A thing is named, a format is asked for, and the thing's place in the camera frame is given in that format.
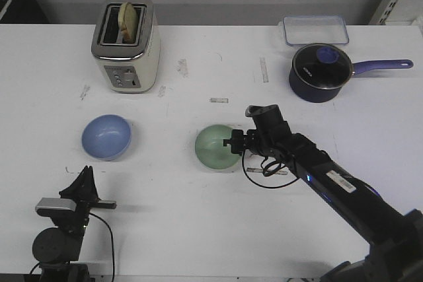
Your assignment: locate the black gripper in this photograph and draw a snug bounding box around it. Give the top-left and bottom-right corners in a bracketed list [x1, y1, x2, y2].
[223, 129, 261, 155]
[59, 166, 117, 226]

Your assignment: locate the green bowl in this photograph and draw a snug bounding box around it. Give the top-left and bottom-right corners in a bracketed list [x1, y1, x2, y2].
[194, 124, 241, 170]

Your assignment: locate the blue bowl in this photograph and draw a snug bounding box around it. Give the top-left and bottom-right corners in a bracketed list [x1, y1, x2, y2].
[81, 114, 132, 161]

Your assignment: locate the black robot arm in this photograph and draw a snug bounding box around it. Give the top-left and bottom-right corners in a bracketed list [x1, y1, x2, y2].
[32, 166, 116, 281]
[223, 122, 422, 281]

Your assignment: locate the dark blue saucepan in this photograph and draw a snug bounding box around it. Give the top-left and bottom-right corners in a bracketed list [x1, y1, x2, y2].
[289, 43, 414, 103]

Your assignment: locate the glass pot lid blue knob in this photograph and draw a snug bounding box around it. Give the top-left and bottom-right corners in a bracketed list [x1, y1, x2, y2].
[293, 43, 353, 89]

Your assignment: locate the clear plastic food container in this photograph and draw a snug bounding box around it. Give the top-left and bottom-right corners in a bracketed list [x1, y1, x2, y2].
[278, 15, 350, 46]

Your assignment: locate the cream silver toaster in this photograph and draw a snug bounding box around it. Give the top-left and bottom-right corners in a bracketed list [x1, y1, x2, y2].
[91, 0, 161, 93]

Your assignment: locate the slice of toast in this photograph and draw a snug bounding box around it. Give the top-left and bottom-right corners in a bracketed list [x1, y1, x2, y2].
[118, 2, 138, 44]

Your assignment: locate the black box in corner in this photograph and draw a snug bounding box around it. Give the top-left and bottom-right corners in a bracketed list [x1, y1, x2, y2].
[1, 0, 49, 24]

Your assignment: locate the white metal shelving rack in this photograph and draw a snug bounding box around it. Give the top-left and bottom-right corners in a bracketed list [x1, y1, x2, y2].
[368, 0, 422, 26]

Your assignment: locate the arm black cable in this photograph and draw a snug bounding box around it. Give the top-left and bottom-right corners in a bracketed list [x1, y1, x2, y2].
[88, 211, 116, 279]
[241, 151, 300, 189]

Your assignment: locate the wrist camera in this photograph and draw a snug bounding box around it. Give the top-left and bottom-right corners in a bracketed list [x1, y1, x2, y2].
[35, 197, 77, 218]
[245, 104, 284, 129]

